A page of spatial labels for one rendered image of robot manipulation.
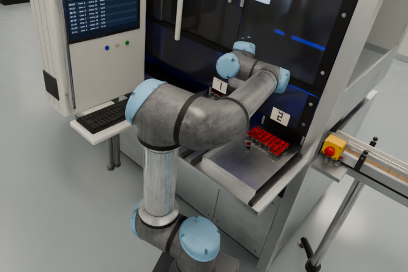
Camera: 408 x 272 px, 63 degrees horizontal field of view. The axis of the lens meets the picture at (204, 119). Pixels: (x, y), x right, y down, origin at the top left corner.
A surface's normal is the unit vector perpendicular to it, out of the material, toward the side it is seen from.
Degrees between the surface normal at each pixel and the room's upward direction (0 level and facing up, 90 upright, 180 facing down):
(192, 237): 7
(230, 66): 80
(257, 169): 0
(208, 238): 7
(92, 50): 90
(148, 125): 93
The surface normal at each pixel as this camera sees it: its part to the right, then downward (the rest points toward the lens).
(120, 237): 0.13, -0.81
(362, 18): -0.65, 0.36
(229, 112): 0.52, -0.45
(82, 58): 0.75, 0.45
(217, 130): 0.38, 0.20
